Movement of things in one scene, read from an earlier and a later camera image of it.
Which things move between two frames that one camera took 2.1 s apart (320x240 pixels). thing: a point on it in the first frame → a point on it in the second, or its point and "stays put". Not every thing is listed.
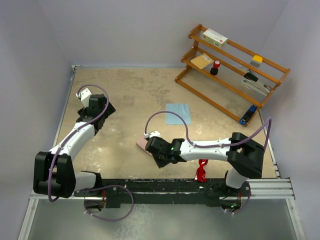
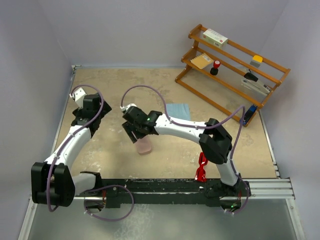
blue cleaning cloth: x=181 y=109 stays put
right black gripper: x=160 y=163 → x=130 y=127
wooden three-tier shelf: x=236 y=80 stays put
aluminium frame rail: x=272 y=188 stays put
